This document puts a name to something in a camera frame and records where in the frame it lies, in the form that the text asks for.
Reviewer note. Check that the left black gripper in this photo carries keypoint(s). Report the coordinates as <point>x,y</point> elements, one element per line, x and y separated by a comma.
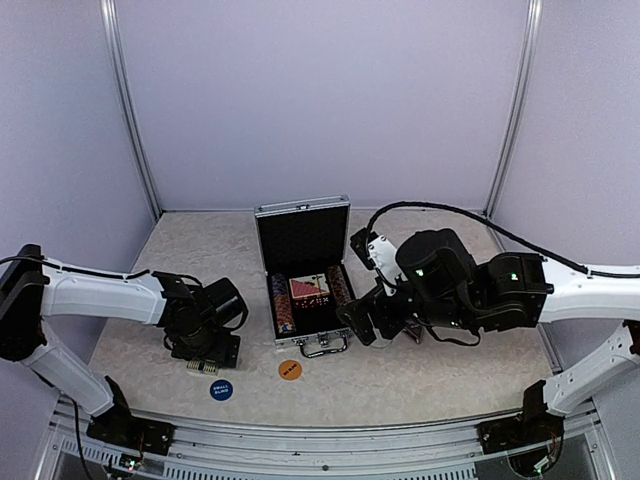
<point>225,353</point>

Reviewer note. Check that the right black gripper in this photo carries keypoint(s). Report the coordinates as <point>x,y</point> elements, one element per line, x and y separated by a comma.
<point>361,324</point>

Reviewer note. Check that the red playing card deck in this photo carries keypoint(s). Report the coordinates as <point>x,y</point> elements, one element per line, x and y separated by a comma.
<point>311,286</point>

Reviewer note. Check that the blue small blind button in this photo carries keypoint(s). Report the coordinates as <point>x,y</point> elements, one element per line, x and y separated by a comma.
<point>221,390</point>

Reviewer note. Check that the orange big blind button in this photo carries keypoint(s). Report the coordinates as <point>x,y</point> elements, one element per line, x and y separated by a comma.
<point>290,370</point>

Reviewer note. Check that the aluminium poker chip case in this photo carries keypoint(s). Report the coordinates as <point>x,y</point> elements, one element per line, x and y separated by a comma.
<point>300,238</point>

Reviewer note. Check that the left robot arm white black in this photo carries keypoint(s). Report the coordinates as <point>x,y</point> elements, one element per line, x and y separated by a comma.
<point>199,323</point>

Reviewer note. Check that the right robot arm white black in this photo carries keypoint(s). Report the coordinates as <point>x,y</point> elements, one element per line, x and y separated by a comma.
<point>431,279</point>

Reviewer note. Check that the blue playing card box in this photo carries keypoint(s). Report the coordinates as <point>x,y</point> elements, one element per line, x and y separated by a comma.
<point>202,367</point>

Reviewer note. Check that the chip row in case back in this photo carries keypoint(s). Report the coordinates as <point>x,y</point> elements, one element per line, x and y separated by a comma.
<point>339,286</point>

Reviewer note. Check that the chip row in case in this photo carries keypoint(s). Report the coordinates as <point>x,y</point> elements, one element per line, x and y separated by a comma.
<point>282,304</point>
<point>339,286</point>

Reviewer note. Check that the clear round dealer button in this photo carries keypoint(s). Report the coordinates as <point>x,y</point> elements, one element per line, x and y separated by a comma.
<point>381,343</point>

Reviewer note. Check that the black dice row in case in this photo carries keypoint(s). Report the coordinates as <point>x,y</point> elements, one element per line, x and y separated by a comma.
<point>311,302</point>

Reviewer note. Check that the black pink triangular button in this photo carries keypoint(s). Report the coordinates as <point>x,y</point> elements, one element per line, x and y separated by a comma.
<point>415,332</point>

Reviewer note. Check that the chip row in case front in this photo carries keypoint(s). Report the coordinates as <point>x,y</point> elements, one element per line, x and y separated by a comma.
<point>282,304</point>

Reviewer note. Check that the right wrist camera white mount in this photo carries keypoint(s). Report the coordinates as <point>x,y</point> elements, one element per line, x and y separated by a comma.
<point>377,253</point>

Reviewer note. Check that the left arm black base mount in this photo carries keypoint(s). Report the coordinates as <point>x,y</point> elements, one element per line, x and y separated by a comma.
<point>140,435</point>

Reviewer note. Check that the aluminium front rail frame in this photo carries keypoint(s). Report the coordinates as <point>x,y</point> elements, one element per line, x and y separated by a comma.
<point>208,449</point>

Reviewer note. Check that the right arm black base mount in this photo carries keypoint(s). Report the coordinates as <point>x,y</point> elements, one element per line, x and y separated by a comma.
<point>508,433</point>

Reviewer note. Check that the right aluminium corner post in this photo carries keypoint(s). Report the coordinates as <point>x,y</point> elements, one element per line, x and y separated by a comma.
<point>518,102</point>

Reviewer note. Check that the aluminium corner post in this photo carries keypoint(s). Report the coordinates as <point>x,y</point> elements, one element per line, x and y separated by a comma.
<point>109,16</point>
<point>518,102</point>

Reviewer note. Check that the left aluminium corner post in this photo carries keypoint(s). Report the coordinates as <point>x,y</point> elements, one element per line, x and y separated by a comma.
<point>109,16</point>

